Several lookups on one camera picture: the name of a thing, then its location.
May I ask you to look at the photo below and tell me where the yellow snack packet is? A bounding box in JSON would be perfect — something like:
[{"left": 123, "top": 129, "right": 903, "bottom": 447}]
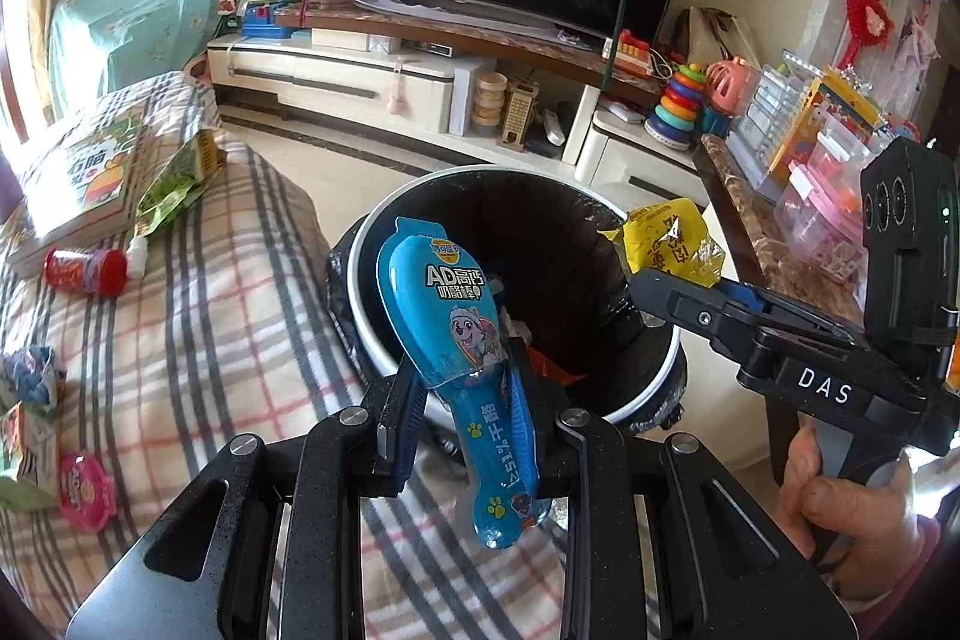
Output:
[{"left": 613, "top": 197, "right": 727, "bottom": 292}]

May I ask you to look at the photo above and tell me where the blue cheese stick packet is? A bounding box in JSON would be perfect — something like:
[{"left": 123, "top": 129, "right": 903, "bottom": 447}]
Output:
[{"left": 375, "top": 216, "right": 548, "bottom": 551}]

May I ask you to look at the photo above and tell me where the flat white box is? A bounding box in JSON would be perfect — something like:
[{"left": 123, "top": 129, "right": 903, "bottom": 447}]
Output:
[{"left": 311, "top": 26, "right": 398, "bottom": 55}]

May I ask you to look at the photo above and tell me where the brown bag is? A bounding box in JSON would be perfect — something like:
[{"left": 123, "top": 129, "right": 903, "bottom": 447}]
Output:
[{"left": 671, "top": 6, "right": 762, "bottom": 71}]

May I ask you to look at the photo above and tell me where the green cover children's book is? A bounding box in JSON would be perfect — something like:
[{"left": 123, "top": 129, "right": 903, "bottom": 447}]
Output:
[{"left": 19, "top": 109, "right": 151, "bottom": 230}]

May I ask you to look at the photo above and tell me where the small red bottle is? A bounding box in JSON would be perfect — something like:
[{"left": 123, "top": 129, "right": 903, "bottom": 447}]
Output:
[{"left": 43, "top": 246, "right": 128, "bottom": 298}]

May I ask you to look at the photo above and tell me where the stack of cream cups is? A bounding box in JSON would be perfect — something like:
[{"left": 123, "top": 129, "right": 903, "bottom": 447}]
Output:
[{"left": 471, "top": 71, "right": 511, "bottom": 133}]

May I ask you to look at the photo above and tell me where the green white snack packet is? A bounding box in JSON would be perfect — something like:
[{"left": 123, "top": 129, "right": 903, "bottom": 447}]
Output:
[{"left": 0, "top": 404, "right": 61, "bottom": 512}]

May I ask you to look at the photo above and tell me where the pink round candy pack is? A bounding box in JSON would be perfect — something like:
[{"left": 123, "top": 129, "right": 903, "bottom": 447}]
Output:
[{"left": 58, "top": 451, "right": 117, "bottom": 531}]

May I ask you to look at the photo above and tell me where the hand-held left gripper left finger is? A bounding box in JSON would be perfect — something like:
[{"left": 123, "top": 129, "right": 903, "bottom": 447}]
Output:
[{"left": 64, "top": 374, "right": 422, "bottom": 640}]

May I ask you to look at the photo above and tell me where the teal cloth covered furniture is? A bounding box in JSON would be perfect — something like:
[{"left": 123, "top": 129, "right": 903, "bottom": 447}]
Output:
[{"left": 46, "top": 0, "right": 222, "bottom": 97}]

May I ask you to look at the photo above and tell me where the white trash bin black bag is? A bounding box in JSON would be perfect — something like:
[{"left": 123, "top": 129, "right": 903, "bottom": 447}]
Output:
[{"left": 326, "top": 164, "right": 691, "bottom": 438}]

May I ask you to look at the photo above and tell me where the red toy telephone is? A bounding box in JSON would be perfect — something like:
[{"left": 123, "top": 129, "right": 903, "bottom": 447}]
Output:
[{"left": 613, "top": 29, "right": 661, "bottom": 79}]

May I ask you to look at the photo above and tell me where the white rimmed trash can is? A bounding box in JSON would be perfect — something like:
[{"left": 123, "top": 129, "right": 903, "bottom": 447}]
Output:
[{"left": 346, "top": 164, "right": 687, "bottom": 431}]

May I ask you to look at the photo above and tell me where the pink plastic toy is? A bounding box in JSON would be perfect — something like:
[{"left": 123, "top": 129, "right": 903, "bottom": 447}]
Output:
[{"left": 705, "top": 56, "right": 762, "bottom": 116}]

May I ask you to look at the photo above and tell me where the white television cabinet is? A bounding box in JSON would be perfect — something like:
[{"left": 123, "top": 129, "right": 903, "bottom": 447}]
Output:
[{"left": 206, "top": 0, "right": 721, "bottom": 191}]

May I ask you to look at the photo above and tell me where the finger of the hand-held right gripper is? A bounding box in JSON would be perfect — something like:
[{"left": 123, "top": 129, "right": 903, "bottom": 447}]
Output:
[
  {"left": 628, "top": 269, "right": 760, "bottom": 350},
  {"left": 716, "top": 280, "right": 871, "bottom": 348}
]

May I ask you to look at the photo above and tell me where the yellow orange printed box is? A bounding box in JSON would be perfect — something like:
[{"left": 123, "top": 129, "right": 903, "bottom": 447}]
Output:
[{"left": 784, "top": 66, "right": 886, "bottom": 176}]

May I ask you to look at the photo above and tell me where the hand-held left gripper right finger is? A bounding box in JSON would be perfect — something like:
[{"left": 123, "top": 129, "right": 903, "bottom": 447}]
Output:
[{"left": 508, "top": 356, "right": 857, "bottom": 640}]

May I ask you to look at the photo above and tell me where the rainbow stacking ring toy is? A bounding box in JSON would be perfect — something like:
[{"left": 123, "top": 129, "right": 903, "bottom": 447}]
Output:
[{"left": 643, "top": 62, "right": 710, "bottom": 154}]

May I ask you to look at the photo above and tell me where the pink clear plastic container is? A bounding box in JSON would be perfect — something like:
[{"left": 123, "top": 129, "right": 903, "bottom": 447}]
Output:
[{"left": 772, "top": 126, "right": 875, "bottom": 281}]

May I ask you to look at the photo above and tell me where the marble top side cabinet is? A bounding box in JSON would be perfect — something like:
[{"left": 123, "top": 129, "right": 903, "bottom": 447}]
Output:
[{"left": 690, "top": 131, "right": 875, "bottom": 468}]

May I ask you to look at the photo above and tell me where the white thick book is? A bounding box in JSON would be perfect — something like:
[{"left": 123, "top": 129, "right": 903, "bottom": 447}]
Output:
[{"left": 4, "top": 190, "right": 140, "bottom": 277}]

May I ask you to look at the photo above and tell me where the person's right hand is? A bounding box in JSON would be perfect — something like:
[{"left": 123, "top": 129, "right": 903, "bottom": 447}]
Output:
[{"left": 776, "top": 422, "right": 927, "bottom": 592}]

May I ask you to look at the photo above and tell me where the clear plastic drawer box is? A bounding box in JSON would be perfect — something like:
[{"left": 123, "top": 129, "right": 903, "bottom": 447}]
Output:
[{"left": 724, "top": 62, "right": 818, "bottom": 191}]

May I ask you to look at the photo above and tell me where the wooden toy rack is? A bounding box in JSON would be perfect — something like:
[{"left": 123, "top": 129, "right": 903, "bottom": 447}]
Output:
[{"left": 501, "top": 81, "right": 541, "bottom": 150}]

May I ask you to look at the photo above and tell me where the crumpled blue white wrapper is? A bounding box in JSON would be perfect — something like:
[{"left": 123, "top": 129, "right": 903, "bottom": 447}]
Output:
[{"left": 0, "top": 344, "right": 68, "bottom": 412}]

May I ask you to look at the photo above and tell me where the plaid blanket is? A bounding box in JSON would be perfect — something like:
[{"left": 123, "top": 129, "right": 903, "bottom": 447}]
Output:
[{"left": 0, "top": 70, "right": 571, "bottom": 640}]

